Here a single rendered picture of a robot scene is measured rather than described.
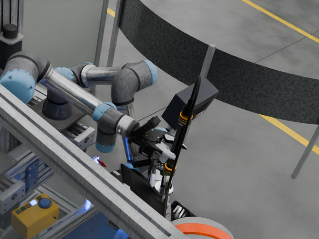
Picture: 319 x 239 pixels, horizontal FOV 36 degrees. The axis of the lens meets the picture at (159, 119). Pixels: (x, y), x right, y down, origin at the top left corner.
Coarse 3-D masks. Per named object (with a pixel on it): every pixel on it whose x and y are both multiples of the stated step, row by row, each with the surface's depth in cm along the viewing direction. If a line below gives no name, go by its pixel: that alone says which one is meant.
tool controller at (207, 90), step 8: (192, 88) 248; (200, 88) 251; (208, 88) 253; (176, 96) 241; (184, 96) 242; (200, 96) 247; (208, 96) 249; (176, 104) 243; (184, 104) 240; (200, 104) 245; (208, 104) 259; (168, 112) 249; (176, 112) 245; (200, 112) 260; (168, 120) 251; (176, 120) 247; (176, 128) 250
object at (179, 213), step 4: (172, 204) 186; (176, 204) 184; (180, 204) 183; (172, 208) 184; (180, 208) 182; (184, 208) 182; (172, 212) 183; (176, 212) 182; (180, 212) 182; (184, 212) 182; (188, 212) 182; (172, 216) 182; (176, 216) 182; (180, 216) 181; (184, 216) 181; (188, 216) 182; (192, 216) 182; (196, 216) 184; (172, 220) 182
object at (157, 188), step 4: (164, 176) 175; (164, 180) 174; (168, 180) 174; (156, 184) 183; (164, 184) 175; (156, 188) 182; (160, 188) 179; (164, 188) 178; (172, 188) 184; (160, 192) 180; (172, 192) 183
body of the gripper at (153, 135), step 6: (132, 126) 174; (138, 126) 178; (132, 132) 176; (150, 132) 174; (156, 132) 174; (132, 138) 177; (138, 138) 176; (144, 138) 171; (150, 138) 171; (156, 138) 172; (162, 138) 174; (138, 144) 177; (144, 144) 173; (144, 150) 174; (150, 150) 173; (150, 156) 174
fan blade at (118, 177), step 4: (132, 168) 210; (112, 172) 202; (120, 172) 203; (136, 172) 207; (116, 176) 200; (120, 176) 200; (140, 176) 204; (144, 176) 205; (120, 180) 198; (144, 180) 202; (148, 180) 203
